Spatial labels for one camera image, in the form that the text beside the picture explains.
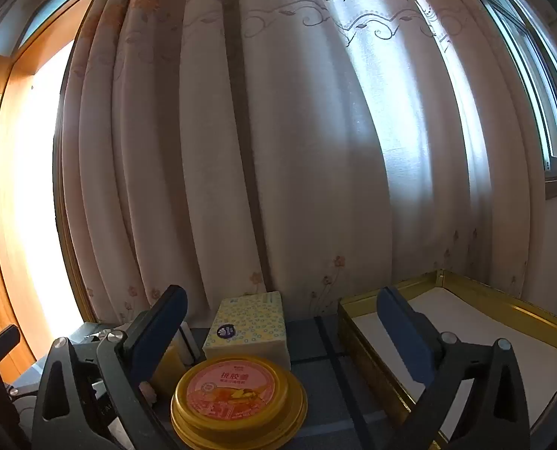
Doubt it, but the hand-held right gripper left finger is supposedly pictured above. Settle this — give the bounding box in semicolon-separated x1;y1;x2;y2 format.
31;285;188;450

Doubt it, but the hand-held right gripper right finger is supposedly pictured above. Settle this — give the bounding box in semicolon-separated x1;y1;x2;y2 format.
376;285;532;450

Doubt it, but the gold tray box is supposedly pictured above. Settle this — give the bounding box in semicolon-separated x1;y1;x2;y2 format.
337;269;557;450

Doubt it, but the floral pale curtain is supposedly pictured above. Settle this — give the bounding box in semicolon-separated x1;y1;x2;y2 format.
56;0;557;324

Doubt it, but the yellow patterned tissue pack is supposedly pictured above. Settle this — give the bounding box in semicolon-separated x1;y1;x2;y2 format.
202;291;292;371

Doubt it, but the wooden door frame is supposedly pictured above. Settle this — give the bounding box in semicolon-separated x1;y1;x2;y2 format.
0;0;111;366

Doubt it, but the window with metal frame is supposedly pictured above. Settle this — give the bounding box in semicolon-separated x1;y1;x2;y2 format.
457;0;557;198

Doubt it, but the round yellow lidded container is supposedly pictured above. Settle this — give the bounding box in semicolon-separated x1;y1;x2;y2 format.
170;354;308;449

